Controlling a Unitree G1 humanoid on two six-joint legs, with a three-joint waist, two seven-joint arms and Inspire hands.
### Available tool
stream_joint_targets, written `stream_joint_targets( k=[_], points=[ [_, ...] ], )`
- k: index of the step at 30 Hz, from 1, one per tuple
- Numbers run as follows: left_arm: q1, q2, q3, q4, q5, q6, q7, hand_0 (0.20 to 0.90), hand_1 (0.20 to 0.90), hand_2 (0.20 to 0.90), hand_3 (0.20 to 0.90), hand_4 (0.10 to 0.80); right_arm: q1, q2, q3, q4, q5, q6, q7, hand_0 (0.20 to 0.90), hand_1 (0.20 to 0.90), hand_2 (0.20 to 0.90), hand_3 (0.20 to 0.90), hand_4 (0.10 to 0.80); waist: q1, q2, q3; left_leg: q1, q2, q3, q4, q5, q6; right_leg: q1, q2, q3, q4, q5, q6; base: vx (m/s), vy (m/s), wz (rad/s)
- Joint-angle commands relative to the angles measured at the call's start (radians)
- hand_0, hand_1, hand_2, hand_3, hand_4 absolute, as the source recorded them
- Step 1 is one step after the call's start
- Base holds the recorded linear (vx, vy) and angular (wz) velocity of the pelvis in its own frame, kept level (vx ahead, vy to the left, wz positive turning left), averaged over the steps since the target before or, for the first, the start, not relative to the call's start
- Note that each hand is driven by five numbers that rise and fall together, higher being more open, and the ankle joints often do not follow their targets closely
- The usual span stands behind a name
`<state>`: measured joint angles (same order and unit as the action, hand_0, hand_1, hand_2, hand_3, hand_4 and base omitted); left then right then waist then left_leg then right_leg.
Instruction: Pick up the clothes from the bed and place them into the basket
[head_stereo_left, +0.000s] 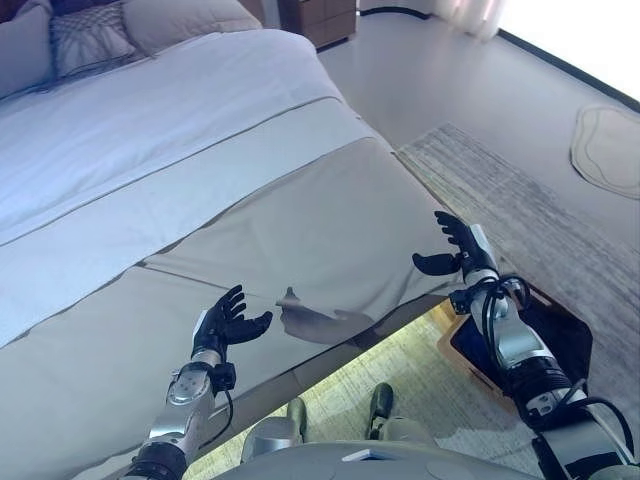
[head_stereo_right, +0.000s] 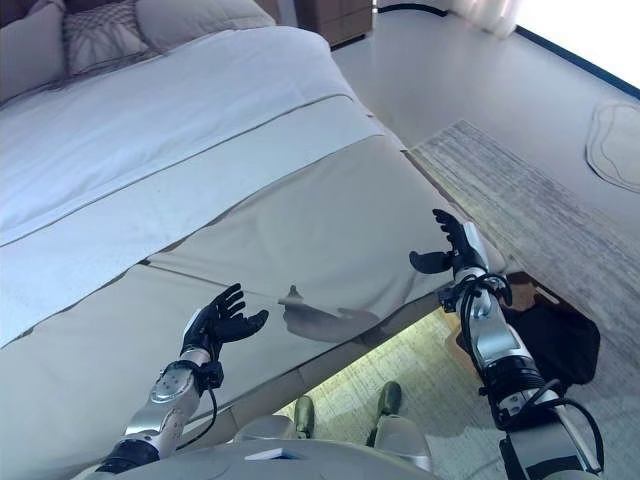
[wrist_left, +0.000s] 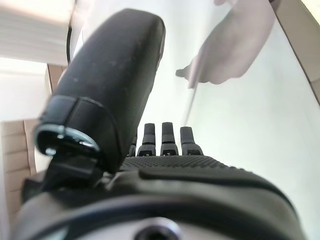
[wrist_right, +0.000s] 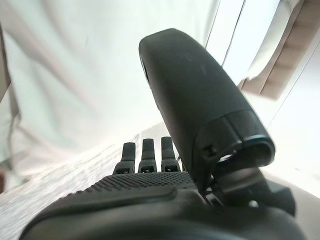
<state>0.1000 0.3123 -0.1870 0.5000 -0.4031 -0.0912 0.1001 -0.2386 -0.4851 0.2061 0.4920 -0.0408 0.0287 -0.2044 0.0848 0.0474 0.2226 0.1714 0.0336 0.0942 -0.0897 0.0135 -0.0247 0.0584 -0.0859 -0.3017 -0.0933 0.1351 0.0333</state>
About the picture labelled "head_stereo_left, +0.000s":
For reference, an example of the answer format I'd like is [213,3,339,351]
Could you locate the brown upholstered bed base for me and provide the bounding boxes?
[179,292,456,480]

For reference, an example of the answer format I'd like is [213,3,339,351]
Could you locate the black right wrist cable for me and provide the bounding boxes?
[479,274,636,471]

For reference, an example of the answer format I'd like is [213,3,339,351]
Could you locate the white duvet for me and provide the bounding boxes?
[0,28,366,351]

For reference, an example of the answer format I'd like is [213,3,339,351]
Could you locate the brown wooden nightstand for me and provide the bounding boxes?
[277,0,357,50]

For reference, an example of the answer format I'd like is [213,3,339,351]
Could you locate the beige pillow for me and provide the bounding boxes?
[122,0,264,57]

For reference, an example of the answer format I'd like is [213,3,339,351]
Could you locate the small beige oval mat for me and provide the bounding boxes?
[568,103,640,189]

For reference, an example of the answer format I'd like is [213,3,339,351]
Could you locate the large grey striped rug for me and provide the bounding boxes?
[189,122,640,480]

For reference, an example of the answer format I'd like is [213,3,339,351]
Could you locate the brown wicker basket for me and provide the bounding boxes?
[435,284,596,416]

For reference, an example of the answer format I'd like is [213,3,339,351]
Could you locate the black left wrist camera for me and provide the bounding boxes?
[214,363,237,390]

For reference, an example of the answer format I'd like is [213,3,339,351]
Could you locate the silver robot legs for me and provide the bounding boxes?
[241,397,309,459]

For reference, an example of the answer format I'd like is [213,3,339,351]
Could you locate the white sheer curtain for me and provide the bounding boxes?
[357,0,501,39]

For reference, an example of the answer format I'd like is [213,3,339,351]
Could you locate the grey robot torso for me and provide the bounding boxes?
[239,439,546,480]

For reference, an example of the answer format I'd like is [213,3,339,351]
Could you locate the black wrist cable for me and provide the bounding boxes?
[197,387,235,451]
[479,274,636,471]

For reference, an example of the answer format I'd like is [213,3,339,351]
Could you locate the grey right robot leg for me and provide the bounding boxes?
[367,382,441,446]

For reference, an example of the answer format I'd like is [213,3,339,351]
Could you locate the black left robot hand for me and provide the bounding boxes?
[191,284,275,361]

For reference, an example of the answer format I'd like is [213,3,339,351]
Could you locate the grey pillow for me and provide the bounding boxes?
[0,0,56,99]

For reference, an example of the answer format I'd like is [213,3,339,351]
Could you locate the grey patterned cushion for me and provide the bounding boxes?
[48,2,139,79]

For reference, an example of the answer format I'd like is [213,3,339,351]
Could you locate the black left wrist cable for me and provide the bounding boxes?
[197,387,235,451]

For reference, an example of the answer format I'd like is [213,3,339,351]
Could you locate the large bed with bedding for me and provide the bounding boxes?
[0,94,476,480]

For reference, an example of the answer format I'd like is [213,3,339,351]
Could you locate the dark navy black trousers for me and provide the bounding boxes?
[509,284,595,396]

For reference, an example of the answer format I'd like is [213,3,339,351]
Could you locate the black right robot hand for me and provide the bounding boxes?
[411,210,500,286]

